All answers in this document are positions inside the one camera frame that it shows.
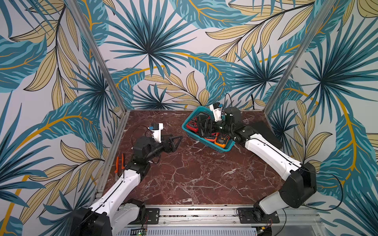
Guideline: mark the teal plastic basket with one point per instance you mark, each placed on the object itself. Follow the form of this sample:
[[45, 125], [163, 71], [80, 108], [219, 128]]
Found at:
[[202, 109]]

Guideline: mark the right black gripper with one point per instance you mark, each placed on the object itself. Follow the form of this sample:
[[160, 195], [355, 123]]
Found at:
[[213, 126]]

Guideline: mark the dark red multimeter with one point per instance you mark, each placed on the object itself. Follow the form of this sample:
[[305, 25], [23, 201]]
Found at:
[[192, 125]]

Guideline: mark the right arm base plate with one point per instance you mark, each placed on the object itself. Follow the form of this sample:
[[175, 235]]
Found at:
[[251, 215]]

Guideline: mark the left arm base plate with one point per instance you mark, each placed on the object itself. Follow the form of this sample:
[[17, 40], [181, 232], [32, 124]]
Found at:
[[149, 216]]

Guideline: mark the orange red multimeter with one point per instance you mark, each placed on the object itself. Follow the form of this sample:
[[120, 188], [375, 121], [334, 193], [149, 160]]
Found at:
[[211, 137]]

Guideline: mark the yellow orange multimeter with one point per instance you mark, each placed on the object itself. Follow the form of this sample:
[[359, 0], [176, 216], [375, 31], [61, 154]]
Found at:
[[222, 140]]

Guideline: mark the orange handled pliers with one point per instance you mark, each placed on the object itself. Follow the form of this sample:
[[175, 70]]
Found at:
[[120, 165]]

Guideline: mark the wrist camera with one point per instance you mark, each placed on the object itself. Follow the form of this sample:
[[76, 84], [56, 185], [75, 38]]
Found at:
[[216, 108], [156, 129]]

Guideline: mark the black case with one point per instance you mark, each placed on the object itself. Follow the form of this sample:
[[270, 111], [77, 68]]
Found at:
[[264, 130]]

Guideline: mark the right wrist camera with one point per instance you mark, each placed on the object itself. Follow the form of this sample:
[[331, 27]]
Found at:
[[216, 108]]

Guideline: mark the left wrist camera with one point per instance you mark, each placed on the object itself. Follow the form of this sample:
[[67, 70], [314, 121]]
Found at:
[[156, 129]]

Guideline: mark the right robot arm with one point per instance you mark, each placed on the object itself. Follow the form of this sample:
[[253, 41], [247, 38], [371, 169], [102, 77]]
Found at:
[[299, 179]]

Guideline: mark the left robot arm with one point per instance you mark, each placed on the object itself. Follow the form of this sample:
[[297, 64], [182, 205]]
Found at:
[[109, 215]]

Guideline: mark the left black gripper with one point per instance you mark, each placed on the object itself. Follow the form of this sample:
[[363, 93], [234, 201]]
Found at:
[[173, 147]]

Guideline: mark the aluminium front rail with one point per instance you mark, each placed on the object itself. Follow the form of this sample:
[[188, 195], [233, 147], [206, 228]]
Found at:
[[225, 215]]

